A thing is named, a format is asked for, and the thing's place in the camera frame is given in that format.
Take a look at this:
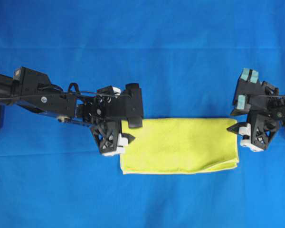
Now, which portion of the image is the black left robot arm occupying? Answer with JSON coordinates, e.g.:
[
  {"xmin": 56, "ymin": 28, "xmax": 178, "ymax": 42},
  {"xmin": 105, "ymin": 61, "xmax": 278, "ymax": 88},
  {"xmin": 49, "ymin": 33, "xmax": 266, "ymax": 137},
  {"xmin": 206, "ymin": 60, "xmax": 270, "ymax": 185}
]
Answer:
[{"xmin": 0, "ymin": 67, "xmax": 143, "ymax": 156}]

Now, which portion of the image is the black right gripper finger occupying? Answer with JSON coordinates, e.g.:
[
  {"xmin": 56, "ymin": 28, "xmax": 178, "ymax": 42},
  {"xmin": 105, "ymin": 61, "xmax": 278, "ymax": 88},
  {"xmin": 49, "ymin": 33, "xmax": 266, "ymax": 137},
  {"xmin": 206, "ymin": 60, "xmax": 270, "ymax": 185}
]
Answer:
[
  {"xmin": 227, "ymin": 122, "xmax": 248, "ymax": 135},
  {"xmin": 230, "ymin": 108, "xmax": 250, "ymax": 116}
]

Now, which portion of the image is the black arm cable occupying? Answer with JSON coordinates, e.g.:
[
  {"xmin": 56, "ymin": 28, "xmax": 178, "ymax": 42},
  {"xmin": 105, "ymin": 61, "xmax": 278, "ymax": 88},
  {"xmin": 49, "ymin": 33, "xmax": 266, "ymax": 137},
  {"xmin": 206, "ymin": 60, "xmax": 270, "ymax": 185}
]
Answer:
[
  {"xmin": 0, "ymin": 82, "xmax": 124, "ymax": 103},
  {"xmin": 248, "ymin": 94, "xmax": 285, "ymax": 99}
]

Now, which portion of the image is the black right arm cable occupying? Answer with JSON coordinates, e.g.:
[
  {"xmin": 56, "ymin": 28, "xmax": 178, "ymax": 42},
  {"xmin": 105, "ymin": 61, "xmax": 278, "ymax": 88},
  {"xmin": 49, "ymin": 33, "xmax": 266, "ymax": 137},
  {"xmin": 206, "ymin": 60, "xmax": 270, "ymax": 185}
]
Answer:
[{"xmin": 248, "ymin": 94, "xmax": 285, "ymax": 99}]

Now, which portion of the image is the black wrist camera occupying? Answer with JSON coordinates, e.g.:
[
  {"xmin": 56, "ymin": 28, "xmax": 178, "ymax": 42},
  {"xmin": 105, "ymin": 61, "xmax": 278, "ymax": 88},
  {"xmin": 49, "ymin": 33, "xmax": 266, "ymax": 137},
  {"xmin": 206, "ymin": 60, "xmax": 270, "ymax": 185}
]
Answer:
[
  {"xmin": 233, "ymin": 68, "xmax": 266, "ymax": 112},
  {"xmin": 120, "ymin": 83, "xmax": 144, "ymax": 129}
]

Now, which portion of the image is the yellow-green microfibre towel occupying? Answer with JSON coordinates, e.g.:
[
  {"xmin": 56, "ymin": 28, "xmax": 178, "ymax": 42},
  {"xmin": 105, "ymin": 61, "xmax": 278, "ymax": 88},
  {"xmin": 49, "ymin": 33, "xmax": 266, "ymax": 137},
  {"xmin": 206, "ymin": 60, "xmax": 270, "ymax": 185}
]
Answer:
[{"xmin": 120, "ymin": 118, "xmax": 239, "ymax": 174}]

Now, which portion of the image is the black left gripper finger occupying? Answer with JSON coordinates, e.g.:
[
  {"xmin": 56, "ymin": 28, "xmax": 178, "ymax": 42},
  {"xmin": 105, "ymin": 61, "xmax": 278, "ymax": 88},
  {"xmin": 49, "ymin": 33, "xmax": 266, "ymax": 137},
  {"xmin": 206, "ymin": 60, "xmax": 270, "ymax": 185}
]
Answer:
[
  {"xmin": 120, "ymin": 133, "xmax": 135, "ymax": 145},
  {"xmin": 120, "ymin": 83, "xmax": 144, "ymax": 129}
]

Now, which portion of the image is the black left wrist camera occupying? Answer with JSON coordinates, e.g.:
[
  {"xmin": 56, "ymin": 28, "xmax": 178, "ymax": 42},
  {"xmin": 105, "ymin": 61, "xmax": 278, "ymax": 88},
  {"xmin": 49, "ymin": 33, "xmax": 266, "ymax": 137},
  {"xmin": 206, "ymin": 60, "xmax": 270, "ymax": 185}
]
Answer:
[{"xmin": 120, "ymin": 83, "xmax": 144, "ymax": 129}]

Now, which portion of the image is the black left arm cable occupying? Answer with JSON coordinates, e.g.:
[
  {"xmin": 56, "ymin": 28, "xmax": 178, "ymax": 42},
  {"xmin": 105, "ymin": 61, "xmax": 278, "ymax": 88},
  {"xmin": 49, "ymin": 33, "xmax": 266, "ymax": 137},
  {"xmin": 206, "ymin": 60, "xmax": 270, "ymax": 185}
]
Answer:
[{"xmin": 0, "ymin": 82, "xmax": 124, "ymax": 103}]

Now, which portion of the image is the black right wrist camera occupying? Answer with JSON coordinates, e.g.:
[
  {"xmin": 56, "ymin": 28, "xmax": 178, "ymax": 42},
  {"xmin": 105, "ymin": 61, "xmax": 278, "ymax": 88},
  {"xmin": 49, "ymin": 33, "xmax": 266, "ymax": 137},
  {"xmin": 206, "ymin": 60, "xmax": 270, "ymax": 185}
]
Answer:
[{"xmin": 233, "ymin": 68, "xmax": 266, "ymax": 112}]

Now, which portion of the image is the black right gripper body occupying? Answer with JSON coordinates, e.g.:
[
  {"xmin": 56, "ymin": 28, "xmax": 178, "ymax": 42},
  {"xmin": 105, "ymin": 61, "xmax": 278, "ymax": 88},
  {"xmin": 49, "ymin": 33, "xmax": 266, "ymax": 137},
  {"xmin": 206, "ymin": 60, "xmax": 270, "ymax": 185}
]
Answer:
[{"xmin": 240, "ymin": 81, "xmax": 285, "ymax": 152}]

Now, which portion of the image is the blue table cloth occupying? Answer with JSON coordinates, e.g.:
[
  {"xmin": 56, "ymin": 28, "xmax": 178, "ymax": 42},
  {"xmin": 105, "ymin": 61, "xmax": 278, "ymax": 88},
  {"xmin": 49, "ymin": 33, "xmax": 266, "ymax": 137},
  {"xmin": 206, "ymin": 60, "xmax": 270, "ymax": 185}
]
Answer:
[{"xmin": 0, "ymin": 0, "xmax": 285, "ymax": 228}]

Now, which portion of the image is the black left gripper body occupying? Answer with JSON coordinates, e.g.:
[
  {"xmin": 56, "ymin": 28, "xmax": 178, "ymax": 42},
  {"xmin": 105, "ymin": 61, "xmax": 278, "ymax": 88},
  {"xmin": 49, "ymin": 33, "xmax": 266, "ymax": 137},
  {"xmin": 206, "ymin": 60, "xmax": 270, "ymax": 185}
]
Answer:
[{"xmin": 76, "ymin": 86, "xmax": 128, "ymax": 156}]

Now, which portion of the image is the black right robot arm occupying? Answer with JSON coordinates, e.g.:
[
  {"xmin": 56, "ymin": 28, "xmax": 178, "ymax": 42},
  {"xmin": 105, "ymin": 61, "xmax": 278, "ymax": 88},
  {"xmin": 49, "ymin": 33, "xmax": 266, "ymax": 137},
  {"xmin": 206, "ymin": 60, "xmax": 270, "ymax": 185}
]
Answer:
[{"xmin": 227, "ymin": 79, "xmax": 285, "ymax": 152}]

